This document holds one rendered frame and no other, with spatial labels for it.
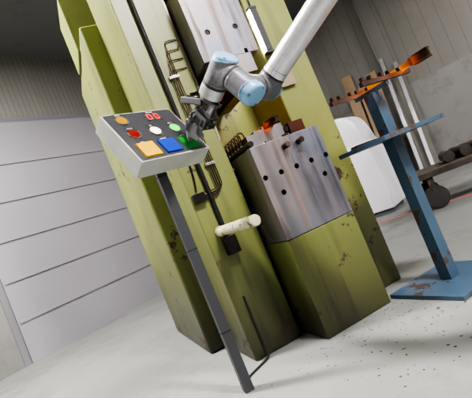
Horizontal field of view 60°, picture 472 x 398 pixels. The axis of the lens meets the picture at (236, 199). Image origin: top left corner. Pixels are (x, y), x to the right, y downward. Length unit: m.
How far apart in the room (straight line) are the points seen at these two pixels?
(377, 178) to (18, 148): 4.32
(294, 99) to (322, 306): 1.07
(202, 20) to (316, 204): 1.01
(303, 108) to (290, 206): 0.63
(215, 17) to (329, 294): 1.40
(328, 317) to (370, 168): 3.12
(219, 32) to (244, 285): 1.20
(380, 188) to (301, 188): 3.01
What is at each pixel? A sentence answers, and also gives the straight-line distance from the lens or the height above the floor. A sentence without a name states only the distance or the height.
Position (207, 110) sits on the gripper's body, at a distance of 1.56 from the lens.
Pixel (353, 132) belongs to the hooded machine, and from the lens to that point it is 4.93.
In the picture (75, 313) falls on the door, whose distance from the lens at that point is 5.50.
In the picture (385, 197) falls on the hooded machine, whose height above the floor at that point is 0.19.
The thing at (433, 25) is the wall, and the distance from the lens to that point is 8.27.
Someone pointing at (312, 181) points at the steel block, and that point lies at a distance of 1.96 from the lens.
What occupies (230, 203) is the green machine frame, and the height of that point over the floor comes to 0.72.
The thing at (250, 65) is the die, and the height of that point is 1.30.
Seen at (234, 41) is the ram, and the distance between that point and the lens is 2.11.
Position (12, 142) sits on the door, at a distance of 5.82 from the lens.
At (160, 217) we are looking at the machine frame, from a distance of 2.34.
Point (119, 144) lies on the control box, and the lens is 1.57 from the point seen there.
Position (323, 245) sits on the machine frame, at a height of 0.38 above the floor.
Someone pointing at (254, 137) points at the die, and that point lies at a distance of 1.95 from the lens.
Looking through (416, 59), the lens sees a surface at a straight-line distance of 2.07.
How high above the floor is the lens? 0.68
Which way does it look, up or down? 2 degrees up
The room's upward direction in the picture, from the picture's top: 22 degrees counter-clockwise
